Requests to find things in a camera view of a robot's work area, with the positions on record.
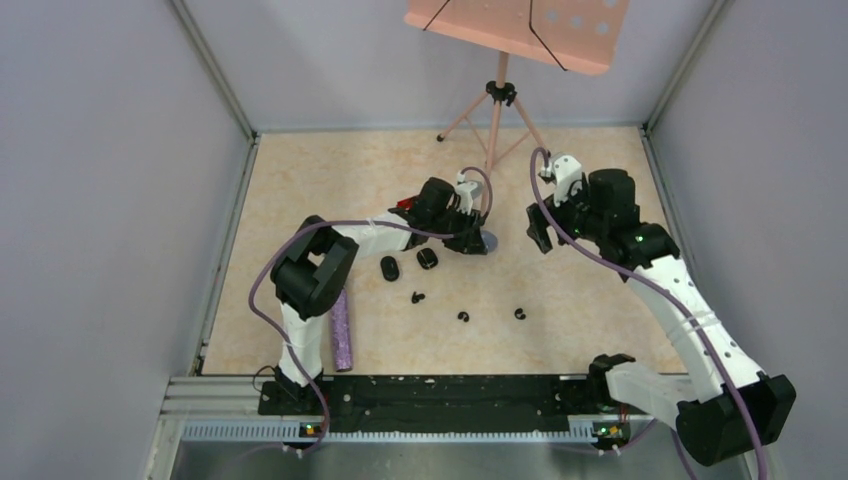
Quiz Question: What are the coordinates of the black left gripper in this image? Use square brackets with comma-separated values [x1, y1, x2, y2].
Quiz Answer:
[429, 203, 486, 254]

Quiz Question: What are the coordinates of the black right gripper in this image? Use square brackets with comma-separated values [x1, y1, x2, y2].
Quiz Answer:
[528, 175, 607, 253]

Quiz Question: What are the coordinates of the silver blue earbud charging case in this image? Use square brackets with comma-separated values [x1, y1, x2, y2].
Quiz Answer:
[481, 230, 499, 254]

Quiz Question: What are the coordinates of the black glossy earbud case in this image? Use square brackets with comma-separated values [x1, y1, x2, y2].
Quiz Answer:
[416, 248, 439, 270]

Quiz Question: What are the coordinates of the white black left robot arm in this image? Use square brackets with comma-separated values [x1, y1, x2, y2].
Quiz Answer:
[260, 172, 493, 414]

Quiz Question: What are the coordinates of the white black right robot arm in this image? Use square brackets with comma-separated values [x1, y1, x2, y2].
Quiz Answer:
[527, 165, 797, 466]

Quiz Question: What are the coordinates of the black oval earbud case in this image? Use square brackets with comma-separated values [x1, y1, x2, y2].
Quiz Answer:
[379, 256, 401, 282]

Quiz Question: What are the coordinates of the red toy window brick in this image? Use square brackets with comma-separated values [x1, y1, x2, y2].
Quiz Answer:
[396, 196, 417, 211]

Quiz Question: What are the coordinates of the purple glitter microphone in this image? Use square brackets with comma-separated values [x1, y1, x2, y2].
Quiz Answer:
[330, 289, 354, 372]

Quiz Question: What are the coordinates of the pink music stand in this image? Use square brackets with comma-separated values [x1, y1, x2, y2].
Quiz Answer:
[404, 0, 632, 174]

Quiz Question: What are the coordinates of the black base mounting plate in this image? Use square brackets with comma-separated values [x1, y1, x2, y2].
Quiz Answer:
[258, 375, 639, 434]

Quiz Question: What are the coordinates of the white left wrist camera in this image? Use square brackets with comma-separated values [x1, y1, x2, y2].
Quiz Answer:
[454, 173, 484, 215]

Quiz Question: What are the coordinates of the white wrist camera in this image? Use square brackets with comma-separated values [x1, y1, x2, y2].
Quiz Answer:
[539, 153, 584, 207]
[454, 173, 484, 215]

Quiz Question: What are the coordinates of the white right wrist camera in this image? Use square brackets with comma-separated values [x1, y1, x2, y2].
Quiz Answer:
[539, 153, 584, 207]

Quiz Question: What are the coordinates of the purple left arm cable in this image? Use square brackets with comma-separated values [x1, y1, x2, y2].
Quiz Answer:
[247, 165, 494, 457]

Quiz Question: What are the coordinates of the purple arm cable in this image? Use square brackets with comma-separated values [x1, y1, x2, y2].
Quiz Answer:
[528, 146, 770, 480]
[247, 165, 494, 457]

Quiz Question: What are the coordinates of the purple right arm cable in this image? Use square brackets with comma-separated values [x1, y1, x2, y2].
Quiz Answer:
[528, 146, 770, 480]

